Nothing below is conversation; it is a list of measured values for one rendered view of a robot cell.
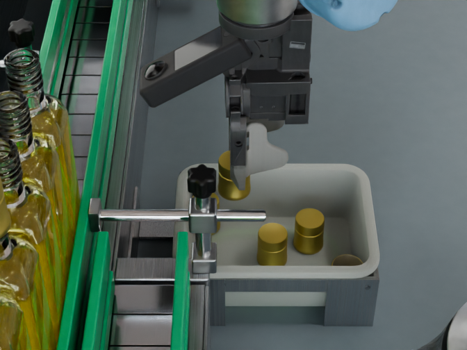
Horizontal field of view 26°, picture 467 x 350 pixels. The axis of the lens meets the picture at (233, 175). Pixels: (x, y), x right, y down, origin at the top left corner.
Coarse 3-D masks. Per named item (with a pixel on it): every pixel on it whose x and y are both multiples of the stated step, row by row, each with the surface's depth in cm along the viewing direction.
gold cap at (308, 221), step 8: (312, 208) 118; (296, 216) 117; (304, 216) 117; (312, 216) 117; (320, 216) 117; (296, 224) 117; (304, 224) 116; (312, 224) 116; (320, 224) 116; (296, 232) 117; (304, 232) 116; (312, 232) 116; (320, 232) 117; (296, 240) 118; (304, 240) 117; (312, 240) 117; (320, 240) 118; (296, 248) 119; (304, 248) 118; (312, 248) 118; (320, 248) 119
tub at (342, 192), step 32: (256, 192) 121; (288, 192) 121; (320, 192) 121; (352, 192) 120; (224, 224) 122; (256, 224) 122; (288, 224) 122; (352, 224) 120; (224, 256) 118; (288, 256) 118; (320, 256) 118
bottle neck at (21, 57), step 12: (12, 60) 85; (24, 60) 86; (36, 60) 84; (12, 72) 84; (24, 72) 84; (36, 72) 84; (12, 84) 85; (24, 84) 84; (36, 84) 85; (36, 96) 86; (36, 108) 86
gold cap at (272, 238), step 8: (272, 224) 116; (280, 224) 116; (264, 232) 115; (272, 232) 115; (280, 232) 115; (264, 240) 114; (272, 240) 114; (280, 240) 114; (264, 248) 115; (272, 248) 114; (280, 248) 114; (256, 256) 118; (264, 256) 116; (272, 256) 115; (280, 256) 115; (264, 264) 116; (272, 264) 116; (280, 264) 116
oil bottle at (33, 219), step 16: (32, 192) 80; (16, 208) 78; (32, 208) 79; (48, 208) 81; (16, 224) 78; (32, 224) 78; (48, 224) 81; (32, 240) 79; (48, 240) 81; (48, 256) 81; (48, 272) 82; (48, 288) 83; (64, 288) 89
